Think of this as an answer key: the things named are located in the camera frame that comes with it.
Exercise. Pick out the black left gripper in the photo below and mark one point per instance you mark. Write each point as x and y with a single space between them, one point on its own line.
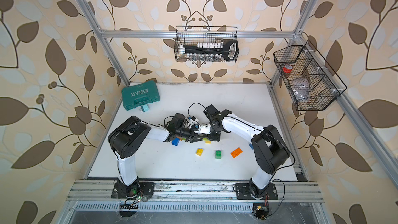
192 134

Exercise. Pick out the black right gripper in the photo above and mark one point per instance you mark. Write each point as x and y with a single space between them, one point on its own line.
216 138

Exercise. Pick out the blue lego brick base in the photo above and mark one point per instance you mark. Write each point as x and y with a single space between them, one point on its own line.
175 142

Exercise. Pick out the green lego brick square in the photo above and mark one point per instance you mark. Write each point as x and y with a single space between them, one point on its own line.
218 154

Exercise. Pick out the orange lego brick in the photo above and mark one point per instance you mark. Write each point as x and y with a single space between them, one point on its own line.
235 153

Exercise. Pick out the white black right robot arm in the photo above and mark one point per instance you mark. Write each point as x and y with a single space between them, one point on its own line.
269 148

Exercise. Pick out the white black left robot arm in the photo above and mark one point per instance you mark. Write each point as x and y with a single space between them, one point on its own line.
126 139

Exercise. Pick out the small teal white box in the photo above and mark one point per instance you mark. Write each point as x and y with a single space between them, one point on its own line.
144 108

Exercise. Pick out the green plastic tool case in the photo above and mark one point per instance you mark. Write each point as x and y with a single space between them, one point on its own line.
139 95

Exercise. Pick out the clear plastic bag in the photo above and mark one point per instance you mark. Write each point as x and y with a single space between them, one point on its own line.
300 88

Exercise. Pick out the small electronics board right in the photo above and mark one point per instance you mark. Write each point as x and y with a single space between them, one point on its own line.
261 211

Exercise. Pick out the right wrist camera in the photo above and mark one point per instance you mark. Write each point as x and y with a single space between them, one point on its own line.
212 112

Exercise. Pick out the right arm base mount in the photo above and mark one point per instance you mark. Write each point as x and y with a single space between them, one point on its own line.
249 191

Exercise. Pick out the black white socket set rail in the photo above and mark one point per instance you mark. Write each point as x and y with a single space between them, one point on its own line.
227 51

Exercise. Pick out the black wire basket back wall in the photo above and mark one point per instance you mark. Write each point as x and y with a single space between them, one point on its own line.
191 35

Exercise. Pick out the black wire basket wall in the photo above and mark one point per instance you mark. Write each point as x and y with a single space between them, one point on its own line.
325 84
191 35

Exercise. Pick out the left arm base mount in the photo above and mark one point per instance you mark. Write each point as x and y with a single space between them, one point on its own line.
140 190

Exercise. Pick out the black wire basket right wall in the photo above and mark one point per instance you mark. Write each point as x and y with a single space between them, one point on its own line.
325 84

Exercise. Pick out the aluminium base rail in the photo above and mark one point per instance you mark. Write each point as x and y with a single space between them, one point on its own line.
197 191

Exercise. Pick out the aluminium frame corner post left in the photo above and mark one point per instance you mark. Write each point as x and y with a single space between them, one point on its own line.
98 32

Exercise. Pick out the aluminium frame corner post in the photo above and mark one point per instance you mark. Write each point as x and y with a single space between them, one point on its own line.
98 32
294 36

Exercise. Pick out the aluminium frame corner post right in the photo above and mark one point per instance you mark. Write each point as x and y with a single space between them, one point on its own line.
294 36

